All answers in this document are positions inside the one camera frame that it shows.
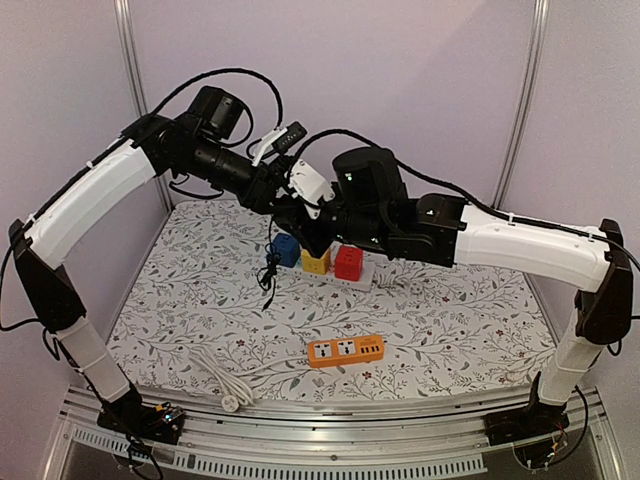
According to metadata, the yellow cube socket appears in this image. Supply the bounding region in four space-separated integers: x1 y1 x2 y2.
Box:
300 249 331 275

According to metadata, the blue cube socket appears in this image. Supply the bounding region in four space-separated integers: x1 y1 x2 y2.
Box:
272 233 300 268

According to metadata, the red cube socket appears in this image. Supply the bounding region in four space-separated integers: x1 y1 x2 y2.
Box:
334 245 364 282

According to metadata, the thin black adapter cable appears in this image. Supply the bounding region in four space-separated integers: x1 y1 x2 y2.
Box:
257 212 281 312

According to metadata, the white multicolour power strip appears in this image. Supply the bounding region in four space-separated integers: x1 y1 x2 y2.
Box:
279 257 377 292

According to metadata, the orange USB power strip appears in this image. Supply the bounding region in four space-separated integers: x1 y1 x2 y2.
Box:
307 335 385 369

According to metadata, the white cable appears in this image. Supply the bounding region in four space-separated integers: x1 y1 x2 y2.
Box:
188 349 316 411

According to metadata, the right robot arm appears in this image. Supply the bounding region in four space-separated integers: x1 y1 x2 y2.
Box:
286 147 634 438

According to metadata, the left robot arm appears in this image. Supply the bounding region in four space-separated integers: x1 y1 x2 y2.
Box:
10 87 296 434

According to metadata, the floral table cloth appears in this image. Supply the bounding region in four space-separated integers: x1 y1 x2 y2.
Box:
108 201 555 403

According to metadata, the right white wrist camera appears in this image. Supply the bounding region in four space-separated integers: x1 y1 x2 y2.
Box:
288 159 335 220

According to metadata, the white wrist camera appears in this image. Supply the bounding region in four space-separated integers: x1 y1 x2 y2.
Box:
288 159 335 220
249 121 307 166

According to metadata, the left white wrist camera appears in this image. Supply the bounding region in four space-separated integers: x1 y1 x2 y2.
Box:
249 121 307 166

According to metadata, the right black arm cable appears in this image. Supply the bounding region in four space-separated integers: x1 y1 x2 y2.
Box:
297 128 640 321

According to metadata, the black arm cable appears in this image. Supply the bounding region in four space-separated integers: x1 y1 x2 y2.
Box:
297 128 640 321
0 67 285 334

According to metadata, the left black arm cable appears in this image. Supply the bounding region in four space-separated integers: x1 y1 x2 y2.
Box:
0 67 285 334

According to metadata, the left aluminium frame post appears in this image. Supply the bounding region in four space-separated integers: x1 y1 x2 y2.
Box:
112 0 174 211

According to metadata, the aluminium frame post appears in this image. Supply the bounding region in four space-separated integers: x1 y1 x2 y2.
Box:
112 0 174 211
492 0 550 209

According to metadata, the right aluminium frame post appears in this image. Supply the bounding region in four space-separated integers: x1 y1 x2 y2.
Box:
492 0 550 209

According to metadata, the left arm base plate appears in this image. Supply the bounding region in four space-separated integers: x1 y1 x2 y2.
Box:
97 401 186 445

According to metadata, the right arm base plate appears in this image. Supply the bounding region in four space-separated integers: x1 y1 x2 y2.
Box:
482 405 570 446

